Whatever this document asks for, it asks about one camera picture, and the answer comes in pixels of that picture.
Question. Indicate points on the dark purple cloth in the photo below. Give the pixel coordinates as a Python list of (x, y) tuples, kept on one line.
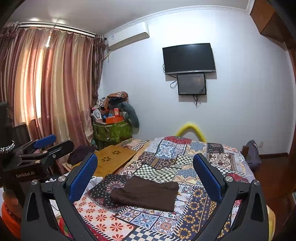
[(79, 154)]

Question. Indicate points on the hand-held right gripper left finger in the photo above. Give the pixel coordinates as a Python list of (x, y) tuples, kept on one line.
[(84, 176)]

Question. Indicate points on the small red box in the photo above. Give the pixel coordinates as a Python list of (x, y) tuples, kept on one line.
[(116, 112)]

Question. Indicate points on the patchwork quilt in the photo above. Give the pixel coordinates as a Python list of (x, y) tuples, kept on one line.
[(185, 162)]

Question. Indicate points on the black wall television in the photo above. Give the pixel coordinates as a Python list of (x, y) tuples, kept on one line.
[(188, 58)]

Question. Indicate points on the orange plastic container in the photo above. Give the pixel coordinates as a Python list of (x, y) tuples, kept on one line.
[(9, 220)]

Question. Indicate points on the white air conditioner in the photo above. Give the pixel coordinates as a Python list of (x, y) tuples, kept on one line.
[(127, 37)]

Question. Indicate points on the wooden wardrobe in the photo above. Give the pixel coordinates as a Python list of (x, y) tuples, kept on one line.
[(268, 18)]

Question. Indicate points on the yellow foam arch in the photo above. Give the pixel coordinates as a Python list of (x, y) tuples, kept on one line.
[(190, 126)]

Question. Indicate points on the striped bed sheet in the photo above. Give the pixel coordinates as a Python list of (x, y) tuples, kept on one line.
[(134, 143)]

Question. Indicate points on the small white fan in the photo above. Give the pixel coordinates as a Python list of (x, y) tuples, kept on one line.
[(97, 114)]

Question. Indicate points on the person's left forearm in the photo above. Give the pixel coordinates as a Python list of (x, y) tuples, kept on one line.
[(4, 122)]

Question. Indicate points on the patterned brown cloth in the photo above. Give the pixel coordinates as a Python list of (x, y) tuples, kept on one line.
[(118, 95)]

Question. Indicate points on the brown t-shirt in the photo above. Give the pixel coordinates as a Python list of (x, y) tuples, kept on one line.
[(143, 194)]

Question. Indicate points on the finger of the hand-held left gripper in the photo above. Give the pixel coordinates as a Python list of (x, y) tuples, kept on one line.
[(60, 148), (45, 140)]

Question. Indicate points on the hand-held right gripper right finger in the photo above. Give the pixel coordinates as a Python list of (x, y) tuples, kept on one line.
[(208, 178)]

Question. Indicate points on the small black monitor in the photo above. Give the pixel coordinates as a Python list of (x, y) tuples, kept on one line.
[(191, 83)]

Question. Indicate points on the orange box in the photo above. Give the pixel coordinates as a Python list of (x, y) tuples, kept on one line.
[(114, 119)]

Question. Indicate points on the pink satin curtain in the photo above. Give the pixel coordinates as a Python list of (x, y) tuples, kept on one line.
[(57, 92)]

